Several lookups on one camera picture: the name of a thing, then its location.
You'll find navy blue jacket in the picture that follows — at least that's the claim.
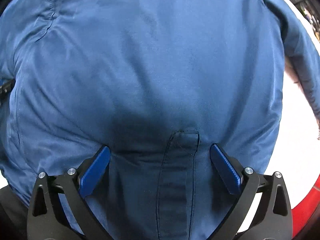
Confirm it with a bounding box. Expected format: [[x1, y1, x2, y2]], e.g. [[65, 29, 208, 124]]
[[1, 0, 319, 239]]

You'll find pink polka dot bedsheet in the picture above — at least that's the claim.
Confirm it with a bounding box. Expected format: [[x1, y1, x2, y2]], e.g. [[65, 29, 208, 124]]
[[233, 0, 319, 209]]

